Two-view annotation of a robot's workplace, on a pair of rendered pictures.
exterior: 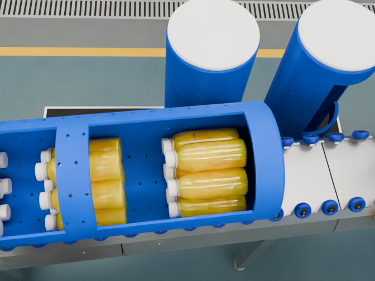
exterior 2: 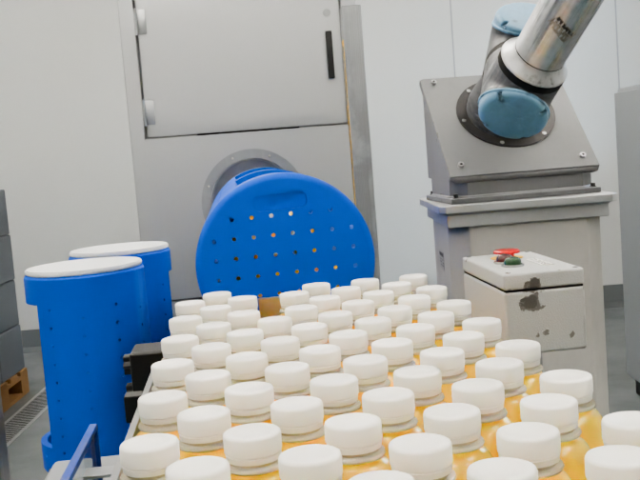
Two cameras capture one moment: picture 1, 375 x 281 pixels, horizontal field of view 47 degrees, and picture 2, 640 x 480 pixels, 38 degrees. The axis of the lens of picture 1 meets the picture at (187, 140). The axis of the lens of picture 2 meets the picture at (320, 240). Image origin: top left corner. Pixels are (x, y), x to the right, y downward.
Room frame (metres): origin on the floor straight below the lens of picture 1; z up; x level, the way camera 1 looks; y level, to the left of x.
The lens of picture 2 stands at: (-0.06, 2.06, 1.26)
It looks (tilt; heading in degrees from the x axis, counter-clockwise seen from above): 5 degrees down; 279
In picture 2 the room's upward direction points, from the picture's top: 4 degrees counter-clockwise
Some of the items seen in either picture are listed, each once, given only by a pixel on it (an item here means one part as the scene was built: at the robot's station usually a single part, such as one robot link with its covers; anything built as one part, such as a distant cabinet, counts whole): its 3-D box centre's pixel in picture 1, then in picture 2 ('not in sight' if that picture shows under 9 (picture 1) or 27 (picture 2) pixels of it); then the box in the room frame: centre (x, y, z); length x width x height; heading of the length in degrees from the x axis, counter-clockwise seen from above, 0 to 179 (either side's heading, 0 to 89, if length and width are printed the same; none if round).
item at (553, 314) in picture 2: not in sight; (520, 298); (-0.12, 0.84, 1.05); 0.20 x 0.10 x 0.10; 104
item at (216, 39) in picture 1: (214, 32); (84, 266); (0.87, -0.03, 1.03); 0.28 x 0.28 x 0.01
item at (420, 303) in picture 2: not in sight; (414, 304); (0.01, 0.97, 1.07); 0.04 x 0.04 x 0.02
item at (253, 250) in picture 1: (253, 250); not in sight; (0.40, -0.32, 0.31); 0.06 x 0.06 x 0.63; 14
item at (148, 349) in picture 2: not in sight; (161, 380); (0.40, 0.81, 0.95); 0.10 x 0.07 x 0.10; 14
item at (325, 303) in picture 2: not in sight; (325, 304); (0.13, 0.94, 1.07); 0.04 x 0.04 x 0.02
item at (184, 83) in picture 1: (200, 107); (102, 444); (0.87, -0.03, 0.59); 0.28 x 0.28 x 0.88
